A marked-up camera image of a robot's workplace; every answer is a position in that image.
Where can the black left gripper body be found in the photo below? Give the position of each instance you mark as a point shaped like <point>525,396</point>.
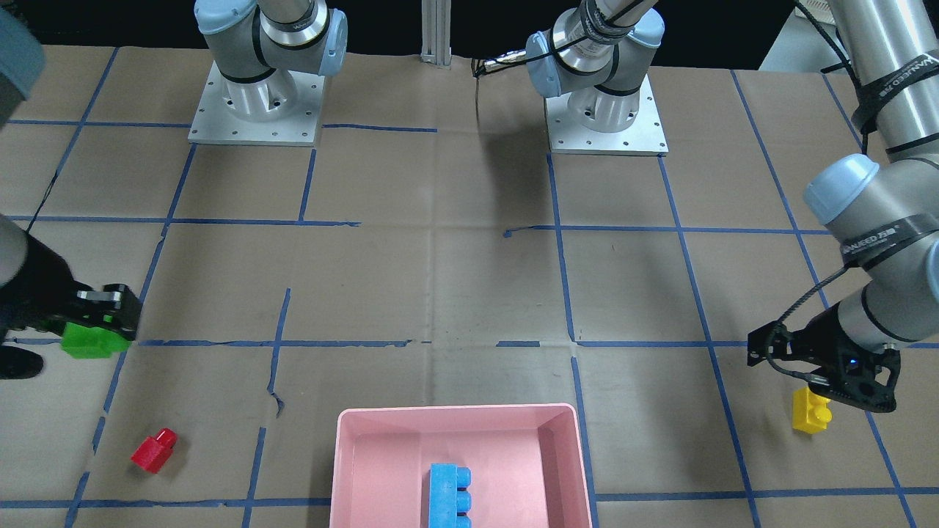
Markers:
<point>823,336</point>

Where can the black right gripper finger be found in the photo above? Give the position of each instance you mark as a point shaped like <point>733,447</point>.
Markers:
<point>115,308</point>

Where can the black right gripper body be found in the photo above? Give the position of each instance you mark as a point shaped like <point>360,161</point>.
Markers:
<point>42,292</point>

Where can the green toy block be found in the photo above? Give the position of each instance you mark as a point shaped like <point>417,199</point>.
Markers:
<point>97,339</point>

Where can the blue toy block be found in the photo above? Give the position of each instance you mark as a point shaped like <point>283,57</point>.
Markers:
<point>448,501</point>

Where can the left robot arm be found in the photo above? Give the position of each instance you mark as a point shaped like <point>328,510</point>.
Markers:
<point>883,216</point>

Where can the pink plastic box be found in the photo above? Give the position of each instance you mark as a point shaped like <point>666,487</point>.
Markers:
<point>510,466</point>

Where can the yellow toy block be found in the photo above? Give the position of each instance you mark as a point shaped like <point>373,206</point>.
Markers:
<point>810,412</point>

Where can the red toy block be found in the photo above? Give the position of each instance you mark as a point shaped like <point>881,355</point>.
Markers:
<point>154,452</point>

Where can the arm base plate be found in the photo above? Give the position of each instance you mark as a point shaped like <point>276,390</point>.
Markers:
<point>591,122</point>
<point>281,110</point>

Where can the aluminium frame post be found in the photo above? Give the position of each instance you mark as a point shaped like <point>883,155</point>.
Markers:
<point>436,23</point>

